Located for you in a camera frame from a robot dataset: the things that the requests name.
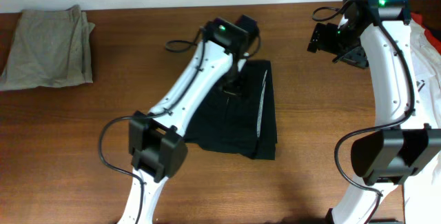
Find black shorts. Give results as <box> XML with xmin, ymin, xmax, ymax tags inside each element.
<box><xmin>184</xmin><ymin>60</ymin><xmax>278</xmax><ymax>160</ymax></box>

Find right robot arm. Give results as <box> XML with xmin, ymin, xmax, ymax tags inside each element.
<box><xmin>308</xmin><ymin>0</ymin><xmax>440</xmax><ymax>223</ymax></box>

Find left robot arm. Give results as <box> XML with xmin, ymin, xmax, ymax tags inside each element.
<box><xmin>119</xmin><ymin>15</ymin><xmax>260</xmax><ymax>223</ymax></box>

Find red garment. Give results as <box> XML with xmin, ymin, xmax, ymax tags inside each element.
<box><xmin>411</xmin><ymin>12</ymin><xmax>440</xmax><ymax>53</ymax></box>

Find folded beige shorts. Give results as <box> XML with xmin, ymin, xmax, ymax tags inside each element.
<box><xmin>1</xmin><ymin>5</ymin><xmax>95</xmax><ymax>91</ymax></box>

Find white printed t-shirt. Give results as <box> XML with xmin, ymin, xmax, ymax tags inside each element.
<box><xmin>404</xmin><ymin>20</ymin><xmax>440</xmax><ymax>224</ymax></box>

